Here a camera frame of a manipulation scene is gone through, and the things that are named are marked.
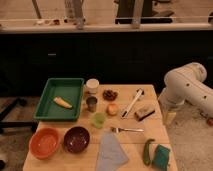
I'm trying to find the red yellow apple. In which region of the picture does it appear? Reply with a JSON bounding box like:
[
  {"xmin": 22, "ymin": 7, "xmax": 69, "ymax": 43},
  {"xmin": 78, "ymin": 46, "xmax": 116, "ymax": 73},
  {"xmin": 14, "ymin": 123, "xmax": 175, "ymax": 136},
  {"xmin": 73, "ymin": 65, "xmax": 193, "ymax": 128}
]
[{"xmin": 106, "ymin": 103, "xmax": 119, "ymax": 116}]

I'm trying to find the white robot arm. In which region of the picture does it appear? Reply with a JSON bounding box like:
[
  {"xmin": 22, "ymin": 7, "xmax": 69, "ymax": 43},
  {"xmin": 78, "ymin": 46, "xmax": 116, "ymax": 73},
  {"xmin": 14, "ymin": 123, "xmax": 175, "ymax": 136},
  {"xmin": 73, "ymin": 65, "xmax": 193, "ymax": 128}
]
[{"xmin": 158, "ymin": 62, "xmax": 213, "ymax": 125}]

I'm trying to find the purple bowl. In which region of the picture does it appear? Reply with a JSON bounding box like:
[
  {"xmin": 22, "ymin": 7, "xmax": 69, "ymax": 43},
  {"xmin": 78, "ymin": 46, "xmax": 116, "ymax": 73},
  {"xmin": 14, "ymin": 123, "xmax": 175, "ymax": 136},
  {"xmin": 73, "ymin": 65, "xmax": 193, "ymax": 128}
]
[{"xmin": 63, "ymin": 126, "xmax": 90, "ymax": 154}]

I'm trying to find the orange bowl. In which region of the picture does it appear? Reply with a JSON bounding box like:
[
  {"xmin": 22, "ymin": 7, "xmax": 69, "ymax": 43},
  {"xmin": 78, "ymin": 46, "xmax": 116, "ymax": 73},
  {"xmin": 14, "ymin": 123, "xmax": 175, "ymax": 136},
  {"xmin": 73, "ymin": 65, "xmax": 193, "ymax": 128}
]
[{"xmin": 29, "ymin": 128, "xmax": 60, "ymax": 160}]

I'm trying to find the brown black eraser block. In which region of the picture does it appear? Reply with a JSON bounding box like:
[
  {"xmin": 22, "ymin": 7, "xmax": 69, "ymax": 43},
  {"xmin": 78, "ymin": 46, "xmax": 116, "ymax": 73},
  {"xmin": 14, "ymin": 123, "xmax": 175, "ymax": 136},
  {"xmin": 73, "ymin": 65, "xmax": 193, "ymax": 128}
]
[{"xmin": 134, "ymin": 107, "xmax": 155, "ymax": 121}]

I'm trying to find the teal sponge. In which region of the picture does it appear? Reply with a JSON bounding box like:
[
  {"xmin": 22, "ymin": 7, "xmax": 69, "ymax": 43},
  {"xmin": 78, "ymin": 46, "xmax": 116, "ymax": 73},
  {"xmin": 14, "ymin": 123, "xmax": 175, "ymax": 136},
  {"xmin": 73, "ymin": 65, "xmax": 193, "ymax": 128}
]
[{"xmin": 152, "ymin": 145, "xmax": 170, "ymax": 171}]

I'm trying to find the green chili pepper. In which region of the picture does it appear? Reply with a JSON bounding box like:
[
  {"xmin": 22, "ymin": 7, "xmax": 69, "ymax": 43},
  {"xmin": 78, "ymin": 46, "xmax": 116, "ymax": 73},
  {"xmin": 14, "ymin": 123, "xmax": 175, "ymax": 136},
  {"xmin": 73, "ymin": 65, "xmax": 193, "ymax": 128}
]
[{"xmin": 143, "ymin": 139, "xmax": 155, "ymax": 166}]

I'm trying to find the dark brown pastry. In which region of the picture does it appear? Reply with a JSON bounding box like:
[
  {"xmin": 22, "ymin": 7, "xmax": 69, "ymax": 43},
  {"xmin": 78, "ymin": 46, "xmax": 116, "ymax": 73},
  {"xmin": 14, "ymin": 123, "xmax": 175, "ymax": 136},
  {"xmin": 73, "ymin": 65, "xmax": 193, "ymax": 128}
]
[{"xmin": 103, "ymin": 89, "xmax": 118, "ymax": 101}]

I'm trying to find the small green cup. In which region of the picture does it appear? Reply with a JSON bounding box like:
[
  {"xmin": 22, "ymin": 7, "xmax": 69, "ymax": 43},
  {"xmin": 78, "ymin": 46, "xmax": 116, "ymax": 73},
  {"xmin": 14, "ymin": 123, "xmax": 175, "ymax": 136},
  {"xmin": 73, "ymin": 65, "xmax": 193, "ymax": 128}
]
[{"xmin": 91, "ymin": 113, "xmax": 106, "ymax": 129}]

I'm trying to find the grey blue cloth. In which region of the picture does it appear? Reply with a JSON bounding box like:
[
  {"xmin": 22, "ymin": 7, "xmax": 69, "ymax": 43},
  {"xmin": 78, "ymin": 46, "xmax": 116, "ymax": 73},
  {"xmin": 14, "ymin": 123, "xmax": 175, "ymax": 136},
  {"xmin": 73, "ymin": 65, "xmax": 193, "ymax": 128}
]
[{"xmin": 96, "ymin": 132, "xmax": 129, "ymax": 171}]

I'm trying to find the small metal cup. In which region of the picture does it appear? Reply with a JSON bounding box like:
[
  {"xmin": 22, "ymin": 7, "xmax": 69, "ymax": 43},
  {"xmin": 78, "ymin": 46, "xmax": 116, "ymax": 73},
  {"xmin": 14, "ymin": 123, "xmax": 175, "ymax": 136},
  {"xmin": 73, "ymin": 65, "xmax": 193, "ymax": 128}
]
[{"xmin": 86, "ymin": 96, "xmax": 98, "ymax": 112}]

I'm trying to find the white lidded jar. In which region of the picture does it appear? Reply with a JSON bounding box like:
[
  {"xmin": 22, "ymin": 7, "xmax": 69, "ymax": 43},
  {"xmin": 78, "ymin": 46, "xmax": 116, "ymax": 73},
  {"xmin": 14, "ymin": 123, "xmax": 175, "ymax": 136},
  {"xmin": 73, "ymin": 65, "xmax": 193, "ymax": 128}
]
[{"xmin": 86, "ymin": 78, "xmax": 99, "ymax": 94}]

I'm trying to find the green plastic tray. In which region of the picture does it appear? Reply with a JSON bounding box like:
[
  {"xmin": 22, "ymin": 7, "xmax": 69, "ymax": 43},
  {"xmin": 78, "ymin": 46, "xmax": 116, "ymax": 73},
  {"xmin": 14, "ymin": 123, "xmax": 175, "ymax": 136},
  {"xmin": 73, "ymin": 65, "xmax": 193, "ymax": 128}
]
[{"xmin": 34, "ymin": 78, "xmax": 84, "ymax": 121}]

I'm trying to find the yellow corn piece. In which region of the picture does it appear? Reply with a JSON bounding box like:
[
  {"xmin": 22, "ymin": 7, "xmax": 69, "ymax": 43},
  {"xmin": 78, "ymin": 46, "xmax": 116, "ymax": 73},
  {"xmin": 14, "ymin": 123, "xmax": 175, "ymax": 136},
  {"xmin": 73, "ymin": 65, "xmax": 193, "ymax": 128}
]
[{"xmin": 53, "ymin": 97, "xmax": 72, "ymax": 109}]

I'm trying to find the black chair base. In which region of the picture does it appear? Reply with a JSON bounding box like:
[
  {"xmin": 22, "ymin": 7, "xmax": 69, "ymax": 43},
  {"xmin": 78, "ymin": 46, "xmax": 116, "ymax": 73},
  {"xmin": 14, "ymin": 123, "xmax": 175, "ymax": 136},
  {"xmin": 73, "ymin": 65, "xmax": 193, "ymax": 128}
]
[{"xmin": 0, "ymin": 98, "xmax": 38, "ymax": 134}]

